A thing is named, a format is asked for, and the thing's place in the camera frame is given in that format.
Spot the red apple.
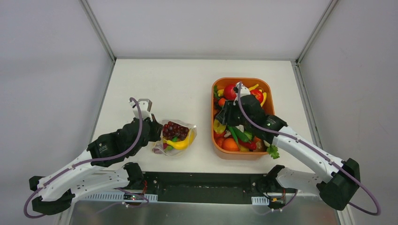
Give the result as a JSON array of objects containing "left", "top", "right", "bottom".
[{"left": 223, "top": 84, "right": 237, "bottom": 100}]

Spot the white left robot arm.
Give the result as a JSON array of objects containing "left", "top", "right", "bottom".
[{"left": 24, "top": 117, "right": 163, "bottom": 218}]

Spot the red chili pepper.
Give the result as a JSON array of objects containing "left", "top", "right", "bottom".
[{"left": 238, "top": 139, "right": 257, "bottom": 151}]

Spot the orange tangerine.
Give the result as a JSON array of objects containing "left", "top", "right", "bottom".
[{"left": 221, "top": 138, "right": 240, "bottom": 152}]

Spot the white radish with leaves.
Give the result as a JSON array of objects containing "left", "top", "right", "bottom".
[{"left": 263, "top": 141, "right": 280, "bottom": 159}]

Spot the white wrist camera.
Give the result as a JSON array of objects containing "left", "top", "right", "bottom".
[
  {"left": 233, "top": 82, "right": 250, "bottom": 101},
  {"left": 129, "top": 97, "right": 153, "bottom": 121}
]

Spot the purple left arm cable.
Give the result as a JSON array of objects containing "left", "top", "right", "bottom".
[{"left": 23, "top": 97, "right": 144, "bottom": 218}]

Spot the orange plastic bin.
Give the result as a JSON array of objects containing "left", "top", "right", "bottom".
[{"left": 211, "top": 77, "right": 275, "bottom": 160}]

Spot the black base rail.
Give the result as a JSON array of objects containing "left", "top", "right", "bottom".
[{"left": 125, "top": 172, "right": 284, "bottom": 204}]

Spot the yellow chili pepper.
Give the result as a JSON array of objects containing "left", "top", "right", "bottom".
[{"left": 166, "top": 129, "right": 197, "bottom": 150}]

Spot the dark grape bunch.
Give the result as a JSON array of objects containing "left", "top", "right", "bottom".
[{"left": 162, "top": 121, "right": 190, "bottom": 142}]

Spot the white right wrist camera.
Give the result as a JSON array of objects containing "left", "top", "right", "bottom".
[{"left": 233, "top": 82, "right": 250, "bottom": 101}]

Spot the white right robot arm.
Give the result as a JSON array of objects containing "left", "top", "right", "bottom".
[{"left": 214, "top": 95, "right": 360, "bottom": 210}]

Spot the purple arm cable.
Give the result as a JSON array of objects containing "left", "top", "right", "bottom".
[
  {"left": 236, "top": 81, "right": 381, "bottom": 216},
  {"left": 23, "top": 97, "right": 144, "bottom": 218}
]

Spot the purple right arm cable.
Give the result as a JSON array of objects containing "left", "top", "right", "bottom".
[{"left": 236, "top": 81, "right": 381, "bottom": 216}]

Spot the yellow bell pepper slice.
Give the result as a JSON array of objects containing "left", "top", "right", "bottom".
[{"left": 213, "top": 119, "right": 226, "bottom": 135}]

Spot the clear zip top bag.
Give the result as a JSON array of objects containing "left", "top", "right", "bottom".
[{"left": 152, "top": 120, "right": 197, "bottom": 157}]

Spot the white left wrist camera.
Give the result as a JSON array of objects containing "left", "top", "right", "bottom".
[{"left": 129, "top": 97, "right": 153, "bottom": 121}]

